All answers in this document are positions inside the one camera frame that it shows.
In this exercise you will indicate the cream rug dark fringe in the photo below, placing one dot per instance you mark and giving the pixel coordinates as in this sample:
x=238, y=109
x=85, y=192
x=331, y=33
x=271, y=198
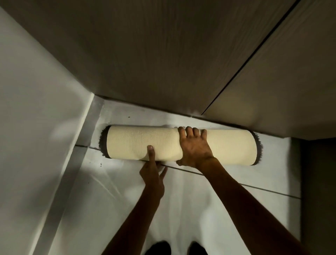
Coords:
x=126, y=141

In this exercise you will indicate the person's right thumb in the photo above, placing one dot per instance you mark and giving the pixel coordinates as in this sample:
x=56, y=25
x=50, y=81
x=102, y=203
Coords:
x=179, y=163

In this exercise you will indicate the person's right forearm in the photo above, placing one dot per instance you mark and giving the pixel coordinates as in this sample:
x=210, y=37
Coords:
x=244, y=210

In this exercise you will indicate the person's left hand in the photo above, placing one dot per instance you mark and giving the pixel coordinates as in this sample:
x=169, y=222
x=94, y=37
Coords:
x=152, y=178

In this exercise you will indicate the black shoe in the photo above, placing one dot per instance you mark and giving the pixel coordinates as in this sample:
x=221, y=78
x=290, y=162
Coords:
x=196, y=249
x=158, y=249

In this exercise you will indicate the person's right middle finger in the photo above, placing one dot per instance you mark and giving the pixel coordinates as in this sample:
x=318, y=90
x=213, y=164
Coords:
x=189, y=131

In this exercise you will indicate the person's right hand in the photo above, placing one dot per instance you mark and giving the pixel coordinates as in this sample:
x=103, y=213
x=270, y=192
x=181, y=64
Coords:
x=195, y=151

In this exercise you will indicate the person's left forearm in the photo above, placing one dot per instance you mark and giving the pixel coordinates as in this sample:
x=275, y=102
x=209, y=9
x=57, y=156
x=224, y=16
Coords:
x=136, y=226

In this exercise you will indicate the narrow brown wooden cabinet door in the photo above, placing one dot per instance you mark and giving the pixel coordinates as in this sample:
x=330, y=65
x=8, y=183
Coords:
x=283, y=86

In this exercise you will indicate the person's right little finger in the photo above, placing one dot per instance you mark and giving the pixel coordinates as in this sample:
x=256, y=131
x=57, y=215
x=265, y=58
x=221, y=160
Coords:
x=203, y=134

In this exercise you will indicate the person's left thumb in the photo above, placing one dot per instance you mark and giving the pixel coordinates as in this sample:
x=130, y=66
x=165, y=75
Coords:
x=151, y=153

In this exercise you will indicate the wide brown wooden cabinet door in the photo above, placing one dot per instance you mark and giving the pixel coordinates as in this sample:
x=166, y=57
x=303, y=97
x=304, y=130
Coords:
x=157, y=52

